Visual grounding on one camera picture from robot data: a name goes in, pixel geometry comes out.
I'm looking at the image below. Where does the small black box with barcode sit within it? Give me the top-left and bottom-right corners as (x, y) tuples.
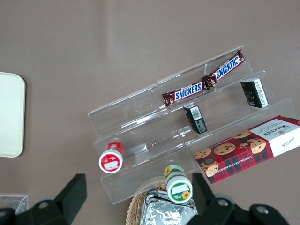
(183, 104), (208, 135)

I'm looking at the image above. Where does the Walkers red tartan cookie box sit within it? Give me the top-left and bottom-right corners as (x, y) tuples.
(193, 115), (300, 185)

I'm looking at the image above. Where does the red lidded snack cup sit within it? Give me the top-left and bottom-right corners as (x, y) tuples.
(98, 141), (126, 174)

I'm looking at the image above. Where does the cream plastic serving tray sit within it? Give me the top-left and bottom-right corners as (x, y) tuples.
(0, 72), (26, 158)

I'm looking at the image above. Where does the clear acrylic stepped display stand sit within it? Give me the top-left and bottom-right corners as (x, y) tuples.
(87, 45), (296, 205)

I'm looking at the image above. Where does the green lidded sunflower snack cup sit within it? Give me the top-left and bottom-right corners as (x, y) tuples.
(164, 164), (194, 203)

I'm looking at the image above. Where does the small black box white side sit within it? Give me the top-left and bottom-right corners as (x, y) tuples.
(240, 77), (270, 109)

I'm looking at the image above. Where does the light wicker basket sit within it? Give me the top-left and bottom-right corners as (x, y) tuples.
(125, 177), (170, 225)

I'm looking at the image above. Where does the silver foil container stack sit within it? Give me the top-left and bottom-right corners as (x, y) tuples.
(140, 189), (199, 225)

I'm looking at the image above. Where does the Snickers chocolate bar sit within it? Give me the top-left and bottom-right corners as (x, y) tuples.
(162, 81), (208, 106)
(202, 48), (246, 91)

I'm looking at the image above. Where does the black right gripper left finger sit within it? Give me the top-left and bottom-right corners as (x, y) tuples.
(0, 173), (88, 225)

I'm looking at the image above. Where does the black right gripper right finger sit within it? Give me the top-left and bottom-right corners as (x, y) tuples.
(187, 172), (290, 225)

